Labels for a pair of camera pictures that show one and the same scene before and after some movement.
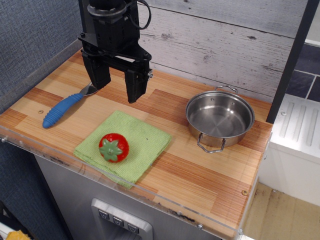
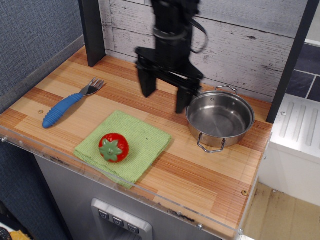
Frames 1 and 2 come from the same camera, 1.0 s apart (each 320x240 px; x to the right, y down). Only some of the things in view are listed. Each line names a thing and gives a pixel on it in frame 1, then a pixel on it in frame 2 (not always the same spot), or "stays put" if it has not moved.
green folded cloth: [146, 146] stays put
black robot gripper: [116, 33] -> [171, 59]
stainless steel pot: [222, 117] stays put
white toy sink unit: [291, 164] stays put
